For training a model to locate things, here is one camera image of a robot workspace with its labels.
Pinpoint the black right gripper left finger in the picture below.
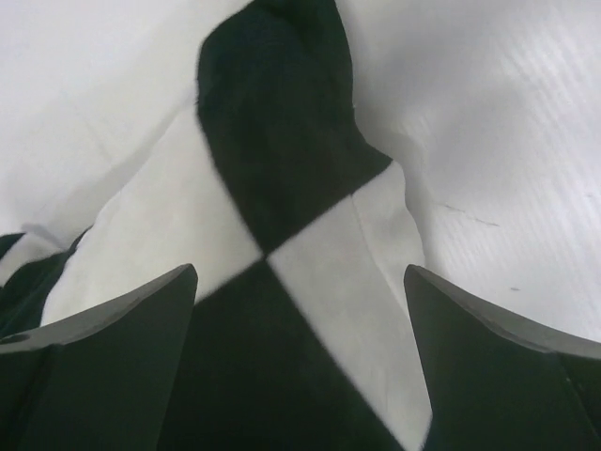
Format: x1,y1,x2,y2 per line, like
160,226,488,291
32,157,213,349
1,265,197,450

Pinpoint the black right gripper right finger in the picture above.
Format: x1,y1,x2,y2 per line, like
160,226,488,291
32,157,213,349
404,265,600,450

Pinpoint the black white checkered pillowcase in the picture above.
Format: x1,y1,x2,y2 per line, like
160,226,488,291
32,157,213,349
1,1,431,450

